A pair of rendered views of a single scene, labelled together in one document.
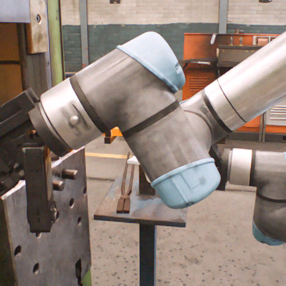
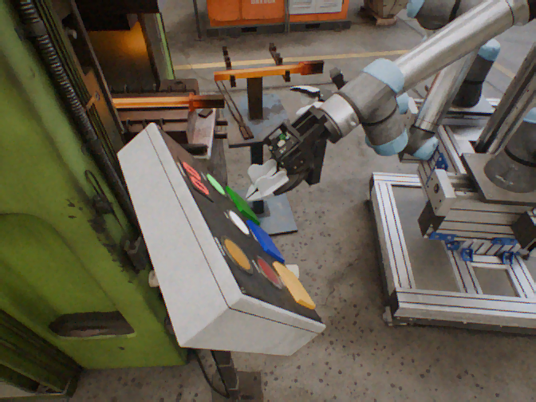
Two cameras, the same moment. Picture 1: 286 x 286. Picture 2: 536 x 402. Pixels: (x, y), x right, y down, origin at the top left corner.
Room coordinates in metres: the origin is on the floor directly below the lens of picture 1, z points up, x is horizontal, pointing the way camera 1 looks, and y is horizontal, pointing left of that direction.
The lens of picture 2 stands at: (-0.05, 0.39, 1.48)
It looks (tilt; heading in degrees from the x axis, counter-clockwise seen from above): 47 degrees down; 339
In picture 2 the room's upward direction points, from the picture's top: straight up
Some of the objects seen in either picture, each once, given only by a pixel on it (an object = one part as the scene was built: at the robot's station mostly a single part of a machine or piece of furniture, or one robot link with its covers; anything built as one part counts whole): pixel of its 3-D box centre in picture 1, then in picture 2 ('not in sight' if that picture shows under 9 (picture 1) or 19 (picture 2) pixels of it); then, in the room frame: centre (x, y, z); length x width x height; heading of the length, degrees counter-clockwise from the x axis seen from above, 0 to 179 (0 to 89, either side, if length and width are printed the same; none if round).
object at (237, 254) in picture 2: not in sight; (236, 254); (0.16, 0.35, 1.16); 0.05 x 0.03 x 0.04; 162
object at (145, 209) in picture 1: (148, 194); (255, 117); (1.18, -0.02, 0.67); 0.40 x 0.30 x 0.02; 171
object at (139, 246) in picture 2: not in sight; (138, 252); (0.49, 0.54, 0.80); 0.06 x 0.03 x 0.14; 162
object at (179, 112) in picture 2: not in sight; (121, 120); (0.87, 0.51, 0.96); 0.42 x 0.20 x 0.09; 72
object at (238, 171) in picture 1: (238, 166); not in sight; (0.67, -0.20, 0.98); 0.08 x 0.05 x 0.08; 162
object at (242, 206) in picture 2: not in sight; (241, 207); (0.36, 0.29, 1.01); 0.07 x 0.05 x 0.07; 7
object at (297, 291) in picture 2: not in sight; (292, 287); (0.17, 0.27, 1.01); 0.07 x 0.05 x 0.07; 7
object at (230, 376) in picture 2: not in sight; (223, 356); (0.26, 0.41, 0.54); 0.04 x 0.04 x 1.08; 72
